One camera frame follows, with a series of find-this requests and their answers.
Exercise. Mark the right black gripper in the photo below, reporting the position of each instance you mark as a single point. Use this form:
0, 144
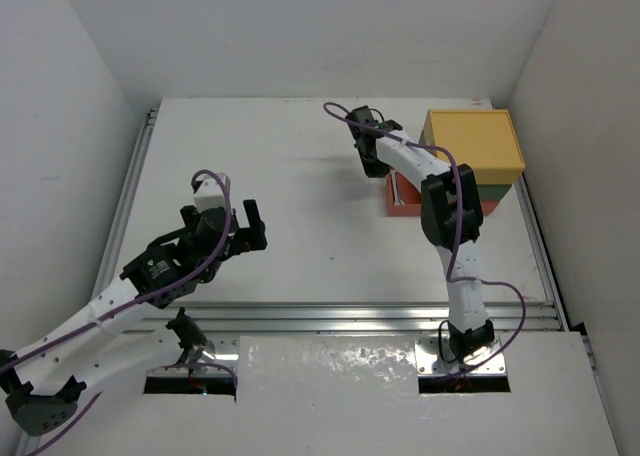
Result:
376, 169

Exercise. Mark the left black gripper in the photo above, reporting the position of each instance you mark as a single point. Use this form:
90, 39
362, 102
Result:
236, 238

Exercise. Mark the red bottom drawer box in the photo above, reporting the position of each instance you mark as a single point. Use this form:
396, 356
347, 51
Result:
412, 200

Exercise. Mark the yellow top drawer box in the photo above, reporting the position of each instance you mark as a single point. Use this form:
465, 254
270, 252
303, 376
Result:
483, 139

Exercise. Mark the green drawer box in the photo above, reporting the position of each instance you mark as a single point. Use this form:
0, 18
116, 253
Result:
487, 192

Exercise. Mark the silver wrench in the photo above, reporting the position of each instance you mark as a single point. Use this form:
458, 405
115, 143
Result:
398, 201

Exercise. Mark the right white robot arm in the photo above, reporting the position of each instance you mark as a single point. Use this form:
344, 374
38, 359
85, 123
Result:
450, 217

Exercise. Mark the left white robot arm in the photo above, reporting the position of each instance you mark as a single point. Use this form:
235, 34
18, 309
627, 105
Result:
47, 382

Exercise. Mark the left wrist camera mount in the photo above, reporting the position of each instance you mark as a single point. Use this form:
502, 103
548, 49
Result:
207, 192

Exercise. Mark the aluminium front rail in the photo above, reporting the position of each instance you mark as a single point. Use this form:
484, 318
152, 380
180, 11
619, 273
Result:
334, 318

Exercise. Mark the left aluminium side rail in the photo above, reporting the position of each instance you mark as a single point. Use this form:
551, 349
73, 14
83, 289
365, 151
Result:
108, 264

